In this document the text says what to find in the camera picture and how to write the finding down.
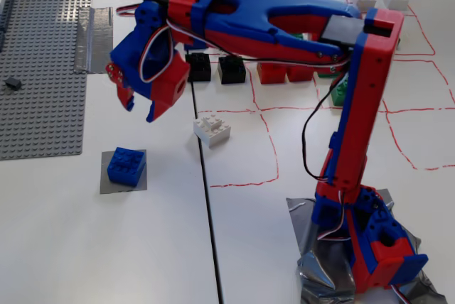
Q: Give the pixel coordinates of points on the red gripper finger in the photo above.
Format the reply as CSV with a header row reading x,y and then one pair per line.
x,y
124,96
156,110

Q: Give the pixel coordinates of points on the red and blue gripper body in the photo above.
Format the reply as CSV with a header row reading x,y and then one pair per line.
x,y
125,77

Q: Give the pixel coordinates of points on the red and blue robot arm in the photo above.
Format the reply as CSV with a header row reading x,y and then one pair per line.
x,y
369,105

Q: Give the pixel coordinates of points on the black toy brick block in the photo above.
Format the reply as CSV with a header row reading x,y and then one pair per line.
x,y
231,71
198,69

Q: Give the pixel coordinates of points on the grey tape square marker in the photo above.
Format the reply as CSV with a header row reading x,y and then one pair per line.
x,y
117,189

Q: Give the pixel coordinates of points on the grey studded baseplate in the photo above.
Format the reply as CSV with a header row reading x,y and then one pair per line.
x,y
46,105

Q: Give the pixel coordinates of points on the small dark grey brick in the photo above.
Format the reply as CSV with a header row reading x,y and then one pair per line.
x,y
13,84

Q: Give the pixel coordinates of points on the grey duct tape strip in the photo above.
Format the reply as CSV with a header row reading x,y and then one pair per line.
x,y
94,41

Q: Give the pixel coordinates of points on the crumpled silver duct tape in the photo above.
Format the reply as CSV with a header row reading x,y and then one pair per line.
x,y
320,275

